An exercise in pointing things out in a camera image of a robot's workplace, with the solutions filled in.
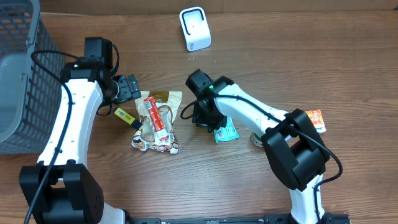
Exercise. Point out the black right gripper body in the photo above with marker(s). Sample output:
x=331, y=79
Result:
x=209, y=119

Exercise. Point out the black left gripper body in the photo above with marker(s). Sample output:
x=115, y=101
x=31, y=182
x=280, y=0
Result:
x=128, y=88

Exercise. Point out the yellow highlighter marker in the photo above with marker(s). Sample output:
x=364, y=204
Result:
x=132, y=121

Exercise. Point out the teal wet wipes pack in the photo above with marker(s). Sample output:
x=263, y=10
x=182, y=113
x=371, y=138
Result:
x=227, y=133

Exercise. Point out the brown snack bag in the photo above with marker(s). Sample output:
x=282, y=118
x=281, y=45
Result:
x=167, y=104

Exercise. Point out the red chocolate bar wrapper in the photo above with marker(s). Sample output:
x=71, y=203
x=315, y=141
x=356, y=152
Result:
x=161, y=134

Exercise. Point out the green lid jar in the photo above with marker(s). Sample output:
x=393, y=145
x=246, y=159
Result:
x=256, y=140

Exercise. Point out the orange tissue pack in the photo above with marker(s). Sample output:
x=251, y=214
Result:
x=317, y=120

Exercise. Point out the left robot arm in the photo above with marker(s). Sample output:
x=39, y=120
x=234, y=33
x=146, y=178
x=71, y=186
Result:
x=60, y=188

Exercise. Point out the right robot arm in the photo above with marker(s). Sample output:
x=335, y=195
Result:
x=295, y=151

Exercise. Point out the white barcode scanner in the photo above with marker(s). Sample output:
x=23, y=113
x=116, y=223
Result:
x=195, y=28

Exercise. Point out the grey plastic mesh basket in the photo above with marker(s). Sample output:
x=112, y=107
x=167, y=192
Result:
x=30, y=97

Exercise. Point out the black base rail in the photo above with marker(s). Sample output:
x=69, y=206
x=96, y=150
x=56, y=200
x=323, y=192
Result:
x=328, y=218

